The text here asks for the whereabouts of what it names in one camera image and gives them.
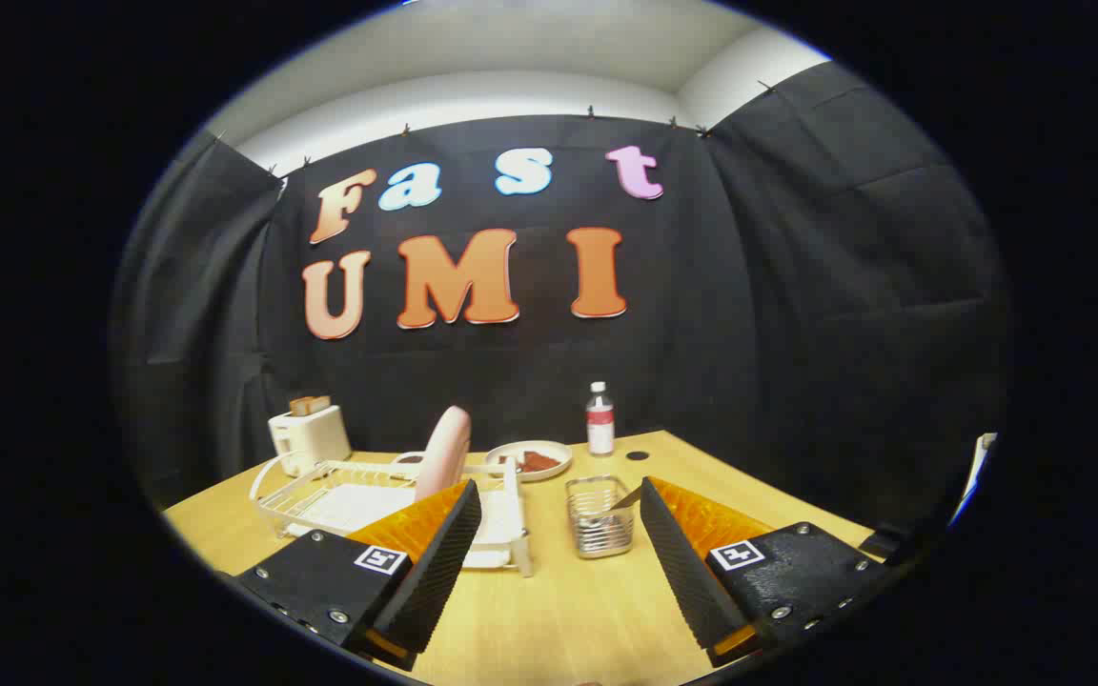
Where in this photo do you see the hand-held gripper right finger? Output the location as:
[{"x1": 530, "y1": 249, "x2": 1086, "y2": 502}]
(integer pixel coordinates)
[{"x1": 640, "y1": 476, "x2": 893, "y2": 668}]

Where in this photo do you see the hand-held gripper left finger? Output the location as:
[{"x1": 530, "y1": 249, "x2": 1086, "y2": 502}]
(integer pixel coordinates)
[{"x1": 234, "y1": 479, "x2": 483, "y2": 673}]

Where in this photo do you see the brown handled spoon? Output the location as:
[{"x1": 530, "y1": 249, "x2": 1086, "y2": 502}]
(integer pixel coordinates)
[{"x1": 578, "y1": 486, "x2": 645, "y2": 531}]

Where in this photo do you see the steel wire basket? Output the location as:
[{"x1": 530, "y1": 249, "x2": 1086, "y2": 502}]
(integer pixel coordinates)
[{"x1": 565, "y1": 475, "x2": 641, "y2": 559}]

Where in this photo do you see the white wire dish rack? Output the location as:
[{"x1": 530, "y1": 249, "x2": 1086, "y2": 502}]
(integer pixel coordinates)
[{"x1": 250, "y1": 452, "x2": 536, "y2": 578}]

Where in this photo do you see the pink plate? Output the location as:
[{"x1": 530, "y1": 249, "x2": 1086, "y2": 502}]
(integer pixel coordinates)
[{"x1": 414, "y1": 406, "x2": 472, "y2": 504}]

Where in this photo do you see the white plate with meat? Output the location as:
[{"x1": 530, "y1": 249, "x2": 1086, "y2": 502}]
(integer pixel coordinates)
[{"x1": 484, "y1": 440, "x2": 574, "y2": 483}]

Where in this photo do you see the clear water bottle red label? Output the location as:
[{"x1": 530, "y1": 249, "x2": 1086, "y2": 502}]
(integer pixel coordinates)
[{"x1": 586, "y1": 382, "x2": 616, "y2": 457}]

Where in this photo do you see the white toaster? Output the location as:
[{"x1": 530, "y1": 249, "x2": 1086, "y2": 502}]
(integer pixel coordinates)
[{"x1": 268, "y1": 405, "x2": 353, "y2": 477}]

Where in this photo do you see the black backdrop cloth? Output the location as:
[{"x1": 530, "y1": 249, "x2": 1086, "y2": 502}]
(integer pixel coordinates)
[{"x1": 111, "y1": 62, "x2": 1012, "y2": 536}]

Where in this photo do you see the white board blue edge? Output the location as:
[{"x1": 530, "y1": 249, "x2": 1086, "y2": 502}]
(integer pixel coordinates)
[{"x1": 951, "y1": 434, "x2": 998, "y2": 525}]

